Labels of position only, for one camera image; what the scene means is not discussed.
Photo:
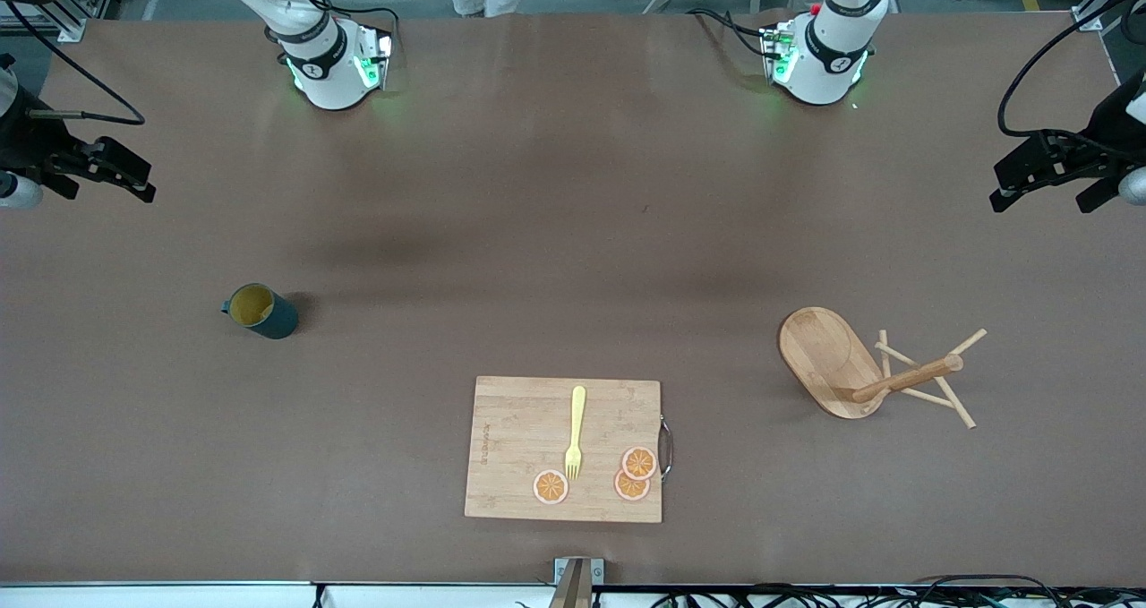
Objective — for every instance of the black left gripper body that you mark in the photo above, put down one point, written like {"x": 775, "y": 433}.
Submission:
{"x": 1099, "y": 149}

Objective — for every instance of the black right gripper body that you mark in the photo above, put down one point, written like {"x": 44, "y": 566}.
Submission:
{"x": 29, "y": 147}

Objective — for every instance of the dark teal cup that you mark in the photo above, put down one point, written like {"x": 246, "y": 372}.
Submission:
{"x": 273, "y": 321}

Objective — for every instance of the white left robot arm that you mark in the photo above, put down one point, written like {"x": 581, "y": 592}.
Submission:
{"x": 824, "y": 62}

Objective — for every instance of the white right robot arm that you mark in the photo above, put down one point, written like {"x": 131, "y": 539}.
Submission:
{"x": 327, "y": 80}

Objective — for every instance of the wooden cup rack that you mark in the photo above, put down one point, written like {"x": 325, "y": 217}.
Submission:
{"x": 819, "y": 348}

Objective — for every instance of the bamboo cutting board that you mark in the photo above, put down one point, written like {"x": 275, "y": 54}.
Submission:
{"x": 519, "y": 429}

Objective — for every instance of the orange slice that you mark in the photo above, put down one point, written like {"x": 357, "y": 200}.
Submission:
{"x": 627, "y": 490}
{"x": 639, "y": 462}
{"x": 551, "y": 487}

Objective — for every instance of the yellow plastic fork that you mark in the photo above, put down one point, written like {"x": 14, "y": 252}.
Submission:
{"x": 577, "y": 411}

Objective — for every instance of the aluminium frame profile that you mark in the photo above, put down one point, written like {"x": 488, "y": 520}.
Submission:
{"x": 70, "y": 29}
{"x": 1106, "y": 4}

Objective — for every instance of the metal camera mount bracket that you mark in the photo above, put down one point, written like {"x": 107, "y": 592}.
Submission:
{"x": 577, "y": 581}

